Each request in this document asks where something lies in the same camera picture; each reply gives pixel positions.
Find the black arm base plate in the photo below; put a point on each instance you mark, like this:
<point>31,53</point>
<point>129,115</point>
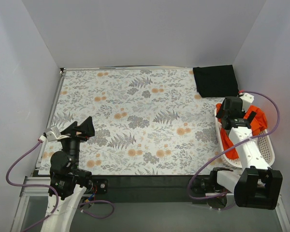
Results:
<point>156,189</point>

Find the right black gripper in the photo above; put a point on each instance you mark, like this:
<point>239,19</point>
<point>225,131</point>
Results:
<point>235,122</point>

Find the aluminium frame rail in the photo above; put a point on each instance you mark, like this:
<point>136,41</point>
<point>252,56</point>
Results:
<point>35,186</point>

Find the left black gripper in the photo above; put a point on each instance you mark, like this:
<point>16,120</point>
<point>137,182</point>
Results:
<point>75,137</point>

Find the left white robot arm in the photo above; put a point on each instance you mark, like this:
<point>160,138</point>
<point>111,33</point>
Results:
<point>68,182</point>

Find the white perforated laundry basket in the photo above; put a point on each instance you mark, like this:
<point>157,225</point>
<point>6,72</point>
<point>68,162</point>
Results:
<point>264,144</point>

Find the folded black t shirt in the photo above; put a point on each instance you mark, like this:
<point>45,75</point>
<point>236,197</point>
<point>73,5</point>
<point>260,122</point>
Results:
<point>216,81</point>

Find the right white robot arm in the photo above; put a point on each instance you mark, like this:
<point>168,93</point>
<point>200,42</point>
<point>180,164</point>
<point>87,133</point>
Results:
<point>258,185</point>

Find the floral patterned table mat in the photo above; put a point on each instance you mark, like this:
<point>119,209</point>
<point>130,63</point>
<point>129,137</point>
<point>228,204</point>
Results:
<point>146,121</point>

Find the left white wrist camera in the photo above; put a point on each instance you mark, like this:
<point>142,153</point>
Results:
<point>51,134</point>

